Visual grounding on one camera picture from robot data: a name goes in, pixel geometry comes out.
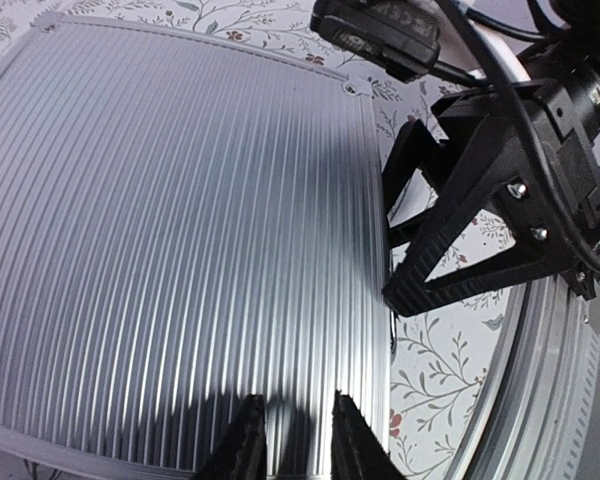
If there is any aluminium poker case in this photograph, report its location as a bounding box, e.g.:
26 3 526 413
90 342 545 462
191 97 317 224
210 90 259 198
0 12 394 479

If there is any aluminium front rail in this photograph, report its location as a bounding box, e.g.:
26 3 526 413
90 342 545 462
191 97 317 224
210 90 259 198
445 276 600 479

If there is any floral patterned table mat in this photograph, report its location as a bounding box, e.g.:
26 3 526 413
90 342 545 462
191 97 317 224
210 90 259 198
0 0 531 476

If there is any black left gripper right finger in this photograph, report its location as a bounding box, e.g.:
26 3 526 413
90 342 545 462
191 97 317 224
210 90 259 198
331 392 404 480

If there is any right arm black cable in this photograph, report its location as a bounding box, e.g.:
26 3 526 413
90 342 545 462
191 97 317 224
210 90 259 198
429 0 600 279

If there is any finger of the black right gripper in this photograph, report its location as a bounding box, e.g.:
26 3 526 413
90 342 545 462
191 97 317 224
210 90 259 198
381 120 460 250

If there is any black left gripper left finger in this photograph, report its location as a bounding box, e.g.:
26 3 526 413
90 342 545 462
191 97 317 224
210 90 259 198
192 394 267 480

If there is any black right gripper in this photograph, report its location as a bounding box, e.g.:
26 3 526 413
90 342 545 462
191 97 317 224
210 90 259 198
382 40 600 316

